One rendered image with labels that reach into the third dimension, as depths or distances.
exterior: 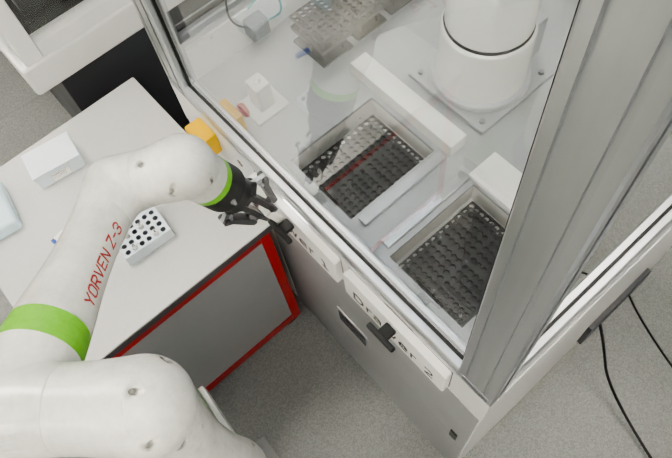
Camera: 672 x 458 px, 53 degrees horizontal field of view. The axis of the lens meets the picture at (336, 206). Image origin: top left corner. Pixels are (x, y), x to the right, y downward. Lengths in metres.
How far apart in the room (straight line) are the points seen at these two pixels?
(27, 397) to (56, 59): 1.22
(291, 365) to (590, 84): 1.90
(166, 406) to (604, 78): 0.58
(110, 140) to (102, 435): 1.15
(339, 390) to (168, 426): 1.47
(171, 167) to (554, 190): 0.66
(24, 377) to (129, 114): 1.13
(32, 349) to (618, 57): 0.73
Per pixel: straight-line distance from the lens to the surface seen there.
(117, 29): 1.98
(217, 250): 1.63
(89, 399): 0.84
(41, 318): 0.95
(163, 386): 0.82
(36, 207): 1.85
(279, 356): 2.31
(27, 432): 0.88
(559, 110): 0.53
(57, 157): 1.84
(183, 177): 1.09
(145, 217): 1.70
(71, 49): 1.94
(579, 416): 2.31
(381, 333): 1.35
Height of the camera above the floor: 2.20
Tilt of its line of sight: 62 degrees down
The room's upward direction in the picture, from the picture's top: 10 degrees counter-clockwise
